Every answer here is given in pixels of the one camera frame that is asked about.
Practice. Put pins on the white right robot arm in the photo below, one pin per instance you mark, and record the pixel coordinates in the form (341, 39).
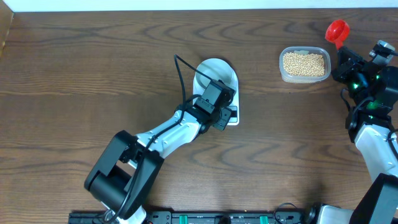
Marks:
(370, 129)

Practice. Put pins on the white digital kitchen scale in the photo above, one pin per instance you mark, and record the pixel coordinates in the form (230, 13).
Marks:
(234, 107)

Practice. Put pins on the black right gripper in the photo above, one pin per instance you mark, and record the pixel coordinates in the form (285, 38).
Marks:
(344, 68)

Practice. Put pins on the clear container of soybeans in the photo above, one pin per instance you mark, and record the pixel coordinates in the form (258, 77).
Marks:
(304, 64)

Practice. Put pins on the red plastic measuring scoop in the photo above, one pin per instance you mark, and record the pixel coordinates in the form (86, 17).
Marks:
(337, 32)

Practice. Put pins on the grey round bowl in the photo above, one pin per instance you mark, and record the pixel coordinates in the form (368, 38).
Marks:
(216, 69)

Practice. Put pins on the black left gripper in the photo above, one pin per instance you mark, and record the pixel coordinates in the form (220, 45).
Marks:
(225, 116)

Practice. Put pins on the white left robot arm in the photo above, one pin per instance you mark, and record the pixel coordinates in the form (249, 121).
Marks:
(124, 174)

